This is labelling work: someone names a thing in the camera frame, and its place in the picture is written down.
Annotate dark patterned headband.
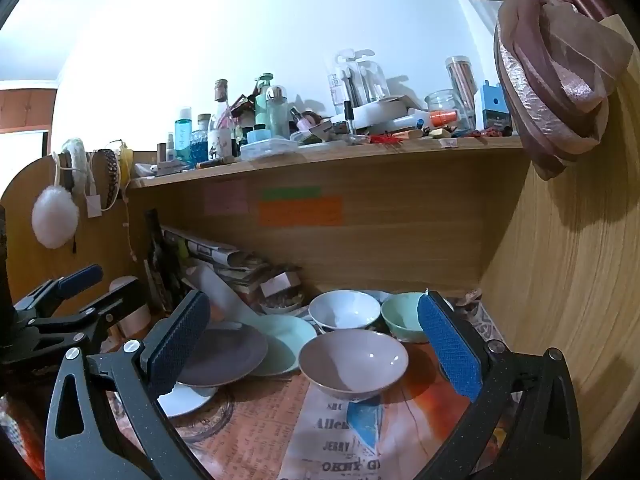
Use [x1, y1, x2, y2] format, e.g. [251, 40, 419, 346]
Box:
[95, 147, 123, 211]

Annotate stack of papers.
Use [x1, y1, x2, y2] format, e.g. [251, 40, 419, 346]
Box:
[215, 255, 273, 301]

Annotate clear corked bottle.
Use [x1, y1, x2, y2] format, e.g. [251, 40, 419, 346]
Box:
[209, 79, 236, 161]

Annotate white powder puff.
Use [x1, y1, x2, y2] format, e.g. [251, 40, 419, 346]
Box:
[31, 185, 80, 250]

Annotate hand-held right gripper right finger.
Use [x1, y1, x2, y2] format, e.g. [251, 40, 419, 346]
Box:
[416, 291, 584, 480]

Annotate white plate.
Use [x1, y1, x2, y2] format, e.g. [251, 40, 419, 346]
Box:
[156, 382, 219, 419]

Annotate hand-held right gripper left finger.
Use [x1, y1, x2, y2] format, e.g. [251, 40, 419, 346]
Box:
[44, 290, 211, 480]

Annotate purple plate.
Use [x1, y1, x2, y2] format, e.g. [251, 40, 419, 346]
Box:
[175, 322, 269, 387]

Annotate green sticky note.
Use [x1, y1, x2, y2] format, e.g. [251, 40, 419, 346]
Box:
[260, 186, 322, 201]

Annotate blue liquid bottle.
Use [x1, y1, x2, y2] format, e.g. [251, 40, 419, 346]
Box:
[174, 107, 193, 163]

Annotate white paper sheets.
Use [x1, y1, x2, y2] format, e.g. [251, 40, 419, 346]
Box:
[185, 265, 266, 328]

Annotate newspaper print table mat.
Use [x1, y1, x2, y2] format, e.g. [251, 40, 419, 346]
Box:
[0, 300, 523, 480]

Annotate blue pencil sharpener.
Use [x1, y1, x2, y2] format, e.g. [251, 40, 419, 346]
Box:
[474, 80, 511, 133]

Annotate orange sticky note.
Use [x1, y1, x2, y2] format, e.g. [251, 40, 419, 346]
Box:
[257, 196, 345, 227]

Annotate white fluffy headband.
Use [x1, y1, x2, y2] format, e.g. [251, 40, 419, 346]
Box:
[52, 137, 96, 193]

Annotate glass jar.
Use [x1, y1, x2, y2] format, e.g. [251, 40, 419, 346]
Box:
[425, 89, 468, 128]

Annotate small white box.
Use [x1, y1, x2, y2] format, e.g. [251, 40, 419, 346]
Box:
[259, 270, 302, 298]

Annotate flat white box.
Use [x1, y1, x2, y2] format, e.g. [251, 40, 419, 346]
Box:
[352, 95, 416, 128]

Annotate white bowl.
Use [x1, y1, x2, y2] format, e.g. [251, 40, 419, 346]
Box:
[308, 290, 382, 332]

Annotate small bowl of trinkets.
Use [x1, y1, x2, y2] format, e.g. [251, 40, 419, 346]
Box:
[260, 291, 306, 313]

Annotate tall clear canister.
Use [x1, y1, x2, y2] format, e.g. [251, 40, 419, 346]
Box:
[445, 56, 476, 131]

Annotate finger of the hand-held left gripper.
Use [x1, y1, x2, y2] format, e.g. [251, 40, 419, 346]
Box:
[14, 264, 104, 318]
[66, 277, 149, 356]

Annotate rolled newspaper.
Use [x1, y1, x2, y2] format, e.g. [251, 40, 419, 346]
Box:
[160, 225, 241, 267]

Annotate blue jar with lid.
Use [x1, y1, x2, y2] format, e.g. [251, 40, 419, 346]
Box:
[191, 114, 212, 165]

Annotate dark glass bottle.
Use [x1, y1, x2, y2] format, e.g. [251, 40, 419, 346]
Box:
[145, 208, 186, 316]

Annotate pink sticky note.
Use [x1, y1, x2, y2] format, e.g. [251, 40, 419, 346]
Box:
[204, 182, 249, 217]

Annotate green plate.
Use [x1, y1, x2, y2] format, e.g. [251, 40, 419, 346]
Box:
[248, 314, 319, 377]

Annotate silver cap bottle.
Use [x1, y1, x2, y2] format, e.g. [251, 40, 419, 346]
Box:
[266, 85, 290, 138]

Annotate pink bowl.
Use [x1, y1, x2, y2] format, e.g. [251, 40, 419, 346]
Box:
[298, 331, 409, 402]

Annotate green pump bottle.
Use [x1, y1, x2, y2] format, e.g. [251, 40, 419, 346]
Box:
[254, 73, 276, 131]

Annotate clear plastic box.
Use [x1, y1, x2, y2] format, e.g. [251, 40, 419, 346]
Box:
[239, 137, 301, 161]

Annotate wooden shelf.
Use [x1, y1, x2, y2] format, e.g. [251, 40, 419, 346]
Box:
[127, 135, 526, 191]

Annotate green bowl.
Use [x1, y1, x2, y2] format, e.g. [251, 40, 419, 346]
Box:
[381, 292, 441, 343]

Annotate white tube orange cap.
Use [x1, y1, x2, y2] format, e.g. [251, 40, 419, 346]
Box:
[390, 109, 458, 131]

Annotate wooden cabinet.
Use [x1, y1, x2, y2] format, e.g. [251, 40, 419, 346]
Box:
[0, 80, 60, 135]

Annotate toothbrush pack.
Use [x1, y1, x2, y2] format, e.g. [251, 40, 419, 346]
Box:
[327, 49, 391, 108]

